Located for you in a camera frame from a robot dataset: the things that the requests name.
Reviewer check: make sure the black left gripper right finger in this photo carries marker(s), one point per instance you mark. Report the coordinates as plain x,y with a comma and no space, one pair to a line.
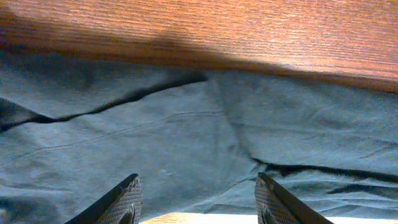
276,205

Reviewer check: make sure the dark green t-shirt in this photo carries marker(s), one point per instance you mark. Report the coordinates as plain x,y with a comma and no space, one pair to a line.
73,129

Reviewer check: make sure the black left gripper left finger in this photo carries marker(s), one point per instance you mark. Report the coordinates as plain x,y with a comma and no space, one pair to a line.
121,205

